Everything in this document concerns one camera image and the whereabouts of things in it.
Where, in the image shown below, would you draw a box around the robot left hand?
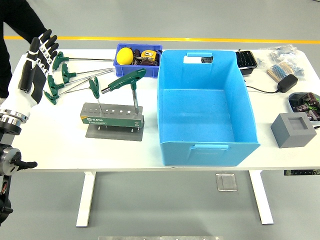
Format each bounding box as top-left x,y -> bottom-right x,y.
0,29 -> 60,118

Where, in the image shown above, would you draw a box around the thin green T-handle hex key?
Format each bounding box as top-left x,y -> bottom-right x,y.
89,77 -> 103,114

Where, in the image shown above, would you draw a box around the large green T-handle hex key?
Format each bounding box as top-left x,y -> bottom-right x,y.
100,67 -> 147,117

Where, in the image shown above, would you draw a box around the large light blue foam box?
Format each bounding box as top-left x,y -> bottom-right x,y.
156,49 -> 261,167

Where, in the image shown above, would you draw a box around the yellow ball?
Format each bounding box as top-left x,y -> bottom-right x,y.
116,47 -> 134,66

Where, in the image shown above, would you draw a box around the dark blue plastic bin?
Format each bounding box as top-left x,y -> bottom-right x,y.
113,43 -> 164,79

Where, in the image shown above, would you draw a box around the white table leg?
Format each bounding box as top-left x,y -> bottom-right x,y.
75,171 -> 97,228
248,170 -> 275,225

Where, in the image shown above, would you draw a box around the dark parts pile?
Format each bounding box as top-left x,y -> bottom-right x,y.
133,56 -> 160,67

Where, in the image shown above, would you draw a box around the yellow tape measure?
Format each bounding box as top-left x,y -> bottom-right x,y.
140,49 -> 161,62

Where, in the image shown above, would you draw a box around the yellow floor tape line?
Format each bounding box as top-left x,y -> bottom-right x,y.
3,35 -> 320,45

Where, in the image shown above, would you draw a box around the metal floor socket plate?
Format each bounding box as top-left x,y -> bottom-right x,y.
215,172 -> 238,192

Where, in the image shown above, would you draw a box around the black plastic tray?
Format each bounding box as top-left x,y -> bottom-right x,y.
235,50 -> 258,77

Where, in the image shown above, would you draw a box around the resistor strip bundle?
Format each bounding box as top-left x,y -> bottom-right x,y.
266,61 -> 296,82

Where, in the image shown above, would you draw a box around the clear bags of resistors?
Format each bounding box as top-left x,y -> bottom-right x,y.
257,44 -> 307,82

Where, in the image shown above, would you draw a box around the black power adapter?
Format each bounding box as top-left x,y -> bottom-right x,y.
276,73 -> 299,94

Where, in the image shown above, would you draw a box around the grey cube with recess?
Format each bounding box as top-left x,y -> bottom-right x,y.
270,112 -> 318,149

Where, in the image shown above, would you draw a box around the black table control panel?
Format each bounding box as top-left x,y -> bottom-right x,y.
283,169 -> 320,177

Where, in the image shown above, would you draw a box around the green T-handle key black shaft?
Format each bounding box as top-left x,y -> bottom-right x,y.
51,51 -> 115,72

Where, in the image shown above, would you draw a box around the small green T-handle hex key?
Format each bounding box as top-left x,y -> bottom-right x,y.
58,76 -> 100,96

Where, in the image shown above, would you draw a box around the black adapter cord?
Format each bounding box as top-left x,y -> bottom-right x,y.
245,85 -> 280,95

